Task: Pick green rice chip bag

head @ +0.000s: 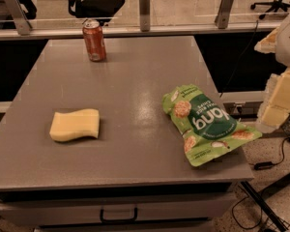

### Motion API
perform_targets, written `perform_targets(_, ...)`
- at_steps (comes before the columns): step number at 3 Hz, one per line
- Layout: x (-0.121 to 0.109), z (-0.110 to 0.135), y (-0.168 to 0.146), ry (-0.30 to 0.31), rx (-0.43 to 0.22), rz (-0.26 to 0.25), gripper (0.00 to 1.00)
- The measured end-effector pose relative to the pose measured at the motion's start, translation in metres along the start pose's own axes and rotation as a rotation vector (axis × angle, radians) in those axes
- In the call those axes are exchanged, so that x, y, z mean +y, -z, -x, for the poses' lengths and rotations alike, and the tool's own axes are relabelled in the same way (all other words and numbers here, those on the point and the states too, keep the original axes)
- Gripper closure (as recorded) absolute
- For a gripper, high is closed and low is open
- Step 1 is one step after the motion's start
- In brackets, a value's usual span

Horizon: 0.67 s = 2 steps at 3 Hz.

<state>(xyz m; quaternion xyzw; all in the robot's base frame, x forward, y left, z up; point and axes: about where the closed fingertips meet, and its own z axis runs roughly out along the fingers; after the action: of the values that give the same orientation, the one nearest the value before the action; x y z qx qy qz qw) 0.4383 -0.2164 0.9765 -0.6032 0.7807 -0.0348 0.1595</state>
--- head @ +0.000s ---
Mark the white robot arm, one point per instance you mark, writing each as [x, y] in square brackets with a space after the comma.
[275, 108]

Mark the green rice chip bag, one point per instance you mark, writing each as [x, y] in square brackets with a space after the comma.
[208, 131]

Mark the yellow sponge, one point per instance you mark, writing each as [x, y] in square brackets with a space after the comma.
[73, 125]

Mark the orange soda can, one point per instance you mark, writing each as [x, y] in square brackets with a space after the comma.
[93, 37]

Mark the grey cabinet drawer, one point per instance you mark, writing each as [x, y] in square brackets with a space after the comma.
[83, 211]

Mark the black stand leg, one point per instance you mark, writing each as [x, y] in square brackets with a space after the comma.
[259, 199]

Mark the black drawer handle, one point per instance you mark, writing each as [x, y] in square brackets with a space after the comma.
[118, 215]

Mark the metal bracket middle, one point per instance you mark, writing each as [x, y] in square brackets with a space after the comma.
[144, 15]

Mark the metal bracket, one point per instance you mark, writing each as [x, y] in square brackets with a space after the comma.
[21, 22]
[222, 18]
[144, 15]

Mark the metal bracket right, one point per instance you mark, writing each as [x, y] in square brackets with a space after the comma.
[222, 18]

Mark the metal bracket left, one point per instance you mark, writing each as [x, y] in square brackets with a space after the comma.
[21, 22]

